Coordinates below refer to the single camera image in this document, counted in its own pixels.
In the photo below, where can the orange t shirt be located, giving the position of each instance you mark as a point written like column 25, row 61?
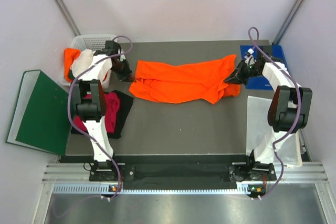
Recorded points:
column 164, row 83
column 70, row 55

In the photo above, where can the black folded t shirt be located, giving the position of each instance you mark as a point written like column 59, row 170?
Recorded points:
column 126, row 103

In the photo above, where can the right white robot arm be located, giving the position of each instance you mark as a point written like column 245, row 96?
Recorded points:
column 288, row 112

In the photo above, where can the white t shirt in basket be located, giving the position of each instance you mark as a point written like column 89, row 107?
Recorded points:
column 82, row 62

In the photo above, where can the magenta folded t shirt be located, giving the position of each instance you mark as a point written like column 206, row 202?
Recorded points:
column 113, row 105

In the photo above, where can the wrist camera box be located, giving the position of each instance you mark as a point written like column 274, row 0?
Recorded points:
column 267, row 50
column 112, row 48

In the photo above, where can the slotted grey cable duct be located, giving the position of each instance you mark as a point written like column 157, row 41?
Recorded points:
column 106, row 189

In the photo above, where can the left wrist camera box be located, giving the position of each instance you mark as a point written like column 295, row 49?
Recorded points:
column 112, row 48

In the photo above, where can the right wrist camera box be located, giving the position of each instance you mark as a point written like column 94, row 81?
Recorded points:
column 267, row 50

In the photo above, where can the blue folder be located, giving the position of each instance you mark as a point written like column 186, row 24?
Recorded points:
column 261, row 83

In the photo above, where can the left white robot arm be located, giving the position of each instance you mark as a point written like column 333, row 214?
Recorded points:
column 95, row 113

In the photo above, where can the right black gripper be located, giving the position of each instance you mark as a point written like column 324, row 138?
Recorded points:
column 237, row 76

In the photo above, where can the white perforated plastic basket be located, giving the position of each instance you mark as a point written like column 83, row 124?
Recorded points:
column 93, row 42

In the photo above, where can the green ring binder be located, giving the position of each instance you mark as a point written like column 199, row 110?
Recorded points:
column 40, row 119

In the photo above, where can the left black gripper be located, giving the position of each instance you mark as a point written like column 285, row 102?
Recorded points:
column 126, row 76

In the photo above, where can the aluminium frame rail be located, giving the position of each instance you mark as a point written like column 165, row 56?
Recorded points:
column 309, row 172

